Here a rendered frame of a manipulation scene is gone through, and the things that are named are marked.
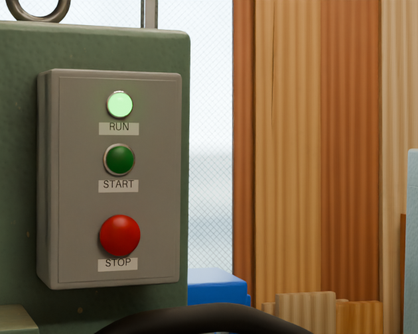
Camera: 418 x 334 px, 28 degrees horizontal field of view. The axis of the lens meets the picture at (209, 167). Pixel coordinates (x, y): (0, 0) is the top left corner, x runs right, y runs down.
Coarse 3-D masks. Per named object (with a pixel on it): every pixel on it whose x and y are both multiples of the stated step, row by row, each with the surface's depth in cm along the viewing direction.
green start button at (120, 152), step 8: (112, 144) 61; (120, 144) 61; (104, 152) 60; (112, 152) 60; (120, 152) 60; (128, 152) 61; (104, 160) 60; (112, 160) 60; (120, 160) 60; (128, 160) 60; (112, 168) 60; (120, 168) 60; (128, 168) 61
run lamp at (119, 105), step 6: (114, 96) 60; (120, 96) 60; (126, 96) 60; (108, 102) 60; (114, 102) 60; (120, 102) 60; (126, 102) 60; (132, 102) 61; (108, 108) 60; (114, 108) 60; (120, 108) 60; (126, 108) 60; (132, 108) 61; (114, 114) 60; (120, 114) 60; (126, 114) 60
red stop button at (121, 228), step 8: (112, 216) 60; (120, 216) 60; (104, 224) 60; (112, 224) 60; (120, 224) 60; (128, 224) 60; (136, 224) 61; (104, 232) 60; (112, 232) 60; (120, 232) 60; (128, 232) 60; (136, 232) 61; (104, 240) 60; (112, 240) 60; (120, 240) 60; (128, 240) 60; (136, 240) 61; (104, 248) 60; (112, 248) 60; (120, 248) 60; (128, 248) 60
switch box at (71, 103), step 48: (48, 96) 60; (96, 96) 60; (144, 96) 61; (48, 144) 60; (96, 144) 60; (144, 144) 62; (48, 192) 60; (96, 192) 60; (144, 192) 62; (48, 240) 60; (96, 240) 61; (144, 240) 62
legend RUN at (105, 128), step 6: (102, 126) 60; (108, 126) 60; (114, 126) 61; (120, 126) 61; (126, 126) 61; (132, 126) 61; (138, 126) 61; (102, 132) 60; (108, 132) 60; (114, 132) 61; (120, 132) 61; (126, 132) 61; (132, 132) 61; (138, 132) 61
